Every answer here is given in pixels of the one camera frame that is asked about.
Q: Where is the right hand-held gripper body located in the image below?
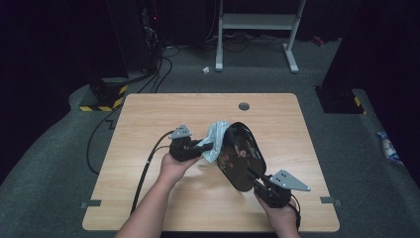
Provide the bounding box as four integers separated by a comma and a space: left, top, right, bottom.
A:
254, 169, 312, 209

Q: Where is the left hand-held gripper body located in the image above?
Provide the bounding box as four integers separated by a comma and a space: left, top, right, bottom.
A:
167, 123, 203, 163

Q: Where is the striped light blue cloth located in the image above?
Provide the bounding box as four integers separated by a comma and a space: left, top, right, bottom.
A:
196, 120, 233, 164

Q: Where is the person's left hand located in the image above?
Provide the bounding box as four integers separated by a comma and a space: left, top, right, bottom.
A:
159, 152, 201, 186

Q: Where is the person's right hand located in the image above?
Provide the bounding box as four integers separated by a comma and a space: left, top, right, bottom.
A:
257, 194, 300, 233

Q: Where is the grey tape strip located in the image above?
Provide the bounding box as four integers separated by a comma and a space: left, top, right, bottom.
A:
80, 198, 103, 210
319, 195, 343, 207

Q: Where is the black yellow striped base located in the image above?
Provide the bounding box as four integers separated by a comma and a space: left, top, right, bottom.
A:
78, 76, 129, 113

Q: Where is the black base with yellow mark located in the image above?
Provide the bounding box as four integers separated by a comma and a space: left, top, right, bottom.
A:
314, 85, 367, 115

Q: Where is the blue white packet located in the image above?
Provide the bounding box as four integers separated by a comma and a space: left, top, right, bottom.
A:
375, 130, 401, 164

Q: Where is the dark equipment rack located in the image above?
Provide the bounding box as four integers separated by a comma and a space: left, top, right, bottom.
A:
140, 0, 163, 73

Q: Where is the white metal stand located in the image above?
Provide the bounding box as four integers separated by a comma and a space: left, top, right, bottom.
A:
215, 0, 307, 74

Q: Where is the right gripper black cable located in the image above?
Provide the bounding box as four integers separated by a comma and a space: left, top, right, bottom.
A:
286, 194, 302, 231

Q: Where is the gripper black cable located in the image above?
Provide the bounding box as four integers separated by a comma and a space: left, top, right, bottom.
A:
130, 130, 175, 215
286, 194, 302, 231

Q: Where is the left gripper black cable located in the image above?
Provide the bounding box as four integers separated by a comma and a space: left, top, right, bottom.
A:
130, 130, 175, 215

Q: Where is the long black floor cable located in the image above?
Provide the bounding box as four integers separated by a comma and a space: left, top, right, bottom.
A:
85, 106, 122, 176

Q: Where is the black cable tangle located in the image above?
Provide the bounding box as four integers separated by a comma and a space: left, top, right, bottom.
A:
222, 32, 289, 54

